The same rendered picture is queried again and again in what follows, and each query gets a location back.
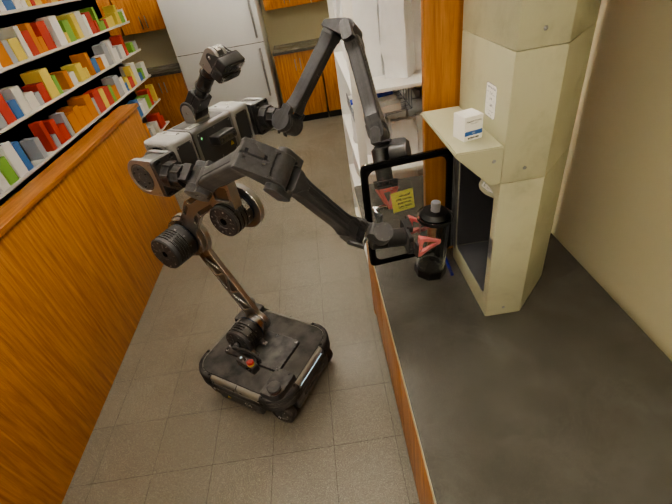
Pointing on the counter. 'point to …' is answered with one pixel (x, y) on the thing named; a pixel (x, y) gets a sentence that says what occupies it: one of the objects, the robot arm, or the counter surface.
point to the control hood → (476, 149)
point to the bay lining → (472, 209)
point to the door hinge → (455, 201)
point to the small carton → (468, 124)
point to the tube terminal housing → (522, 154)
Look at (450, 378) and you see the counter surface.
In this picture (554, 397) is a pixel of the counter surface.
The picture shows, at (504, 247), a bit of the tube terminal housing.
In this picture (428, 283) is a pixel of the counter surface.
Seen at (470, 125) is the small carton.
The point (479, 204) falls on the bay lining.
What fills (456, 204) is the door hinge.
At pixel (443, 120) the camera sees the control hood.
